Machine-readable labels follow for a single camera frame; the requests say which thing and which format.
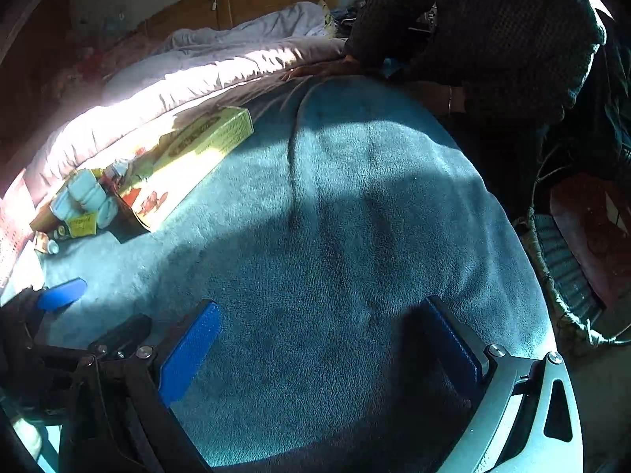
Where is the red floral pillow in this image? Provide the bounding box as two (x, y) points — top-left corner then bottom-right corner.
(49, 42), (149, 104)

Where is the pink perforated basket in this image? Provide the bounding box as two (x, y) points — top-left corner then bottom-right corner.
(0, 170), (35, 291)

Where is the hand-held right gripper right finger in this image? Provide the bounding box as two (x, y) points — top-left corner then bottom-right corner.
(424, 296), (585, 473)

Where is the dark wooden cabinet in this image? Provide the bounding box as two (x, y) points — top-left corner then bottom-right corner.
(0, 0), (75, 158)

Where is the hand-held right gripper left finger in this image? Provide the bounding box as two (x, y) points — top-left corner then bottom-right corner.
(59, 300), (222, 473)

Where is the lavender grey quilt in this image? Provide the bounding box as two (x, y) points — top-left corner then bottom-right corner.
(22, 2), (348, 203)

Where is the cluttered side table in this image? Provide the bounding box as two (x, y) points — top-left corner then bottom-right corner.
(325, 2), (366, 37)

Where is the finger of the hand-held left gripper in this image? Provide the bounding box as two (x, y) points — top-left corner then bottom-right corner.
(27, 278), (88, 317)
(89, 313), (153, 356)

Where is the small red white box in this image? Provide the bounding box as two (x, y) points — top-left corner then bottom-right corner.
(101, 158), (136, 193)

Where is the long yellow ointment box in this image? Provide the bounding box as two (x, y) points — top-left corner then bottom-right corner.
(116, 106), (254, 232)

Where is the wicker basket with cushion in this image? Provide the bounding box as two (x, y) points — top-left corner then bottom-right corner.
(513, 207), (631, 350)

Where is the small yellow box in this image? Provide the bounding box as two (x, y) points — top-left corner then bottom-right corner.
(54, 212), (99, 240)

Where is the teal fleece blanket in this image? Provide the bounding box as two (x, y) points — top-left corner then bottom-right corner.
(0, 66), (560, 473)

